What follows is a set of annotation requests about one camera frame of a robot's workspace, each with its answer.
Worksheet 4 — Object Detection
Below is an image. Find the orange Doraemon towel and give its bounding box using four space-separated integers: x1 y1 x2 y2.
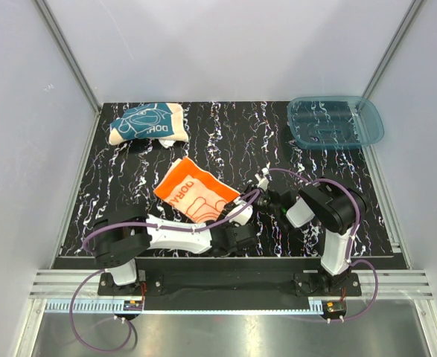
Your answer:
154 157 240 223

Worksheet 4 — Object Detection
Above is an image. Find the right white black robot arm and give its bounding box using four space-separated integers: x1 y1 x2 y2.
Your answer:
246 177 367 295

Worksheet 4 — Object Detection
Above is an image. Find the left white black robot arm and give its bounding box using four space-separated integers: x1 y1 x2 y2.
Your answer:
83 203 257 295

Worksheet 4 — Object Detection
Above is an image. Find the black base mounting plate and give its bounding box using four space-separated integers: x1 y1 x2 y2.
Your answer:
98 257 362 312

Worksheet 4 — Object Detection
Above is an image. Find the blue transparent plastic tray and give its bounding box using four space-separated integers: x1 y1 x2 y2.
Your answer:
287 95 385 150

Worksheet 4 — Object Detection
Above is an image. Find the teal Doraemon towel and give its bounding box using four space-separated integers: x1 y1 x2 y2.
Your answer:
108 103 189 148

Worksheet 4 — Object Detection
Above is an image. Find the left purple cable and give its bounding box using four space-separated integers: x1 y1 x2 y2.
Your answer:
68 188 261 352

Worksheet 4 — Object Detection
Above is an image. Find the purple cable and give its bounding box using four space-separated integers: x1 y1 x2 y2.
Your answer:
268 167 380 323
68 188 261 352

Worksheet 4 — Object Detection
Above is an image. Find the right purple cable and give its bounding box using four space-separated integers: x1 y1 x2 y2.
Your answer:
268 167 380 323

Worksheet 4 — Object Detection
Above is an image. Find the aluminium rail frame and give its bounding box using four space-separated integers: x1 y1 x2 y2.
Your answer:
31 269 433 300

